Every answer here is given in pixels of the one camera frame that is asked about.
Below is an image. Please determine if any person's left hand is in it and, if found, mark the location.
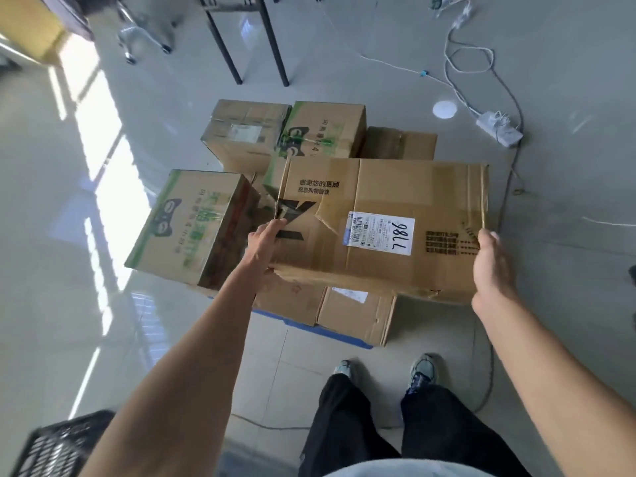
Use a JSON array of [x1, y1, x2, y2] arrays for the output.
[[246, 218, 289, 274]]

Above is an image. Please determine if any person's right hand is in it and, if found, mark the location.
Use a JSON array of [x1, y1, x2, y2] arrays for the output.
[[470, 229, 517, 316]]

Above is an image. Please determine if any box with red circle stamp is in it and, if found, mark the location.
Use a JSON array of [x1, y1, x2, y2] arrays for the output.
[[250, 272, 329, 327]]

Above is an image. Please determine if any blue plastic pallet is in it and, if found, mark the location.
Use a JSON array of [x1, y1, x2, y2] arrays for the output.
[[250, 307, 374, 350]]

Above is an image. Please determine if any box with yellow-edged label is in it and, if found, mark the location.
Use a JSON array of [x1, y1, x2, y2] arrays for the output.
[[200, 99, 293, 174]]

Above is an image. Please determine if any box with QR label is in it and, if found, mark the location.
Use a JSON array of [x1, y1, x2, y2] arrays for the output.
[[316, 286, 398, 348]]

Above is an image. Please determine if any box marked 7786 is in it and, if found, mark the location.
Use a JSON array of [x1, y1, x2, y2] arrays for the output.
[[270, 157, 490, 305]]

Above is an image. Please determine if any person's right forearm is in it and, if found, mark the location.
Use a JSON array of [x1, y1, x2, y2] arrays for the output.
[[472, 291, 636, 477]]

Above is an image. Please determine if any person's left forearm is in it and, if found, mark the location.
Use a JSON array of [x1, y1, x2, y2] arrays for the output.
[[79, 260, 272, 477]]

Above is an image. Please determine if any person's right shoe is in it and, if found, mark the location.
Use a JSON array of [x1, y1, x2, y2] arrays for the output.
[[406, 353, 441, 396]]

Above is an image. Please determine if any person's right leg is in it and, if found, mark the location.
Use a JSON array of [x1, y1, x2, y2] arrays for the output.
[[399, 384, 533, 477]]

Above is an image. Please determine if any person's leg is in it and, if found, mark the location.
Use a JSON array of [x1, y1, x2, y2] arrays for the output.
[[399, 384, 533, 477], [297, 374, 402, 477]]

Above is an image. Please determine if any person's left leg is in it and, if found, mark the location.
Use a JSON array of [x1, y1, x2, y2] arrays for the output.
[[297, 374, 402, 477]]

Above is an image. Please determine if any person's white shirt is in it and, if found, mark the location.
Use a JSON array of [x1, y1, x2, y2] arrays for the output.
[[323, 459, 507, 477]]

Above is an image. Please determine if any white power strip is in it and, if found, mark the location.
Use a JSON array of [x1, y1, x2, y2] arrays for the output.
[[476, 110, 524, 148]]

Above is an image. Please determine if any grey office chair base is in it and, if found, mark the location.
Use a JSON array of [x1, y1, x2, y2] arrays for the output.
[[115, 2, 176, 66]]

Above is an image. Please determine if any white plug adapter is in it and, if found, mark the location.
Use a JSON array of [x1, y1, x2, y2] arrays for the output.
[[449, 0, 473, 30]]

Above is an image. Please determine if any black plastic crate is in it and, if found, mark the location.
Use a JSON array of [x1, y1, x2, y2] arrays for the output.
[[9, 409, 116, 477]]

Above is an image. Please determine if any yellow wooden table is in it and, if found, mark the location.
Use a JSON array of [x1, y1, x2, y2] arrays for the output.
[[0, 0, 68, 63]]

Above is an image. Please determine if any dark purple power cable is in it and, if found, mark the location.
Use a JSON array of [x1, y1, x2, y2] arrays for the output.
[[231, 39, 527, 433]]

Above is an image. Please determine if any white charger cable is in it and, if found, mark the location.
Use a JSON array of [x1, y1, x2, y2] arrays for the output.
[[443, 9, 498, 117]]

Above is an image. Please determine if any long thin white cable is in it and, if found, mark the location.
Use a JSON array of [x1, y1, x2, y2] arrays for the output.
[[317, 4, 453, 90]]

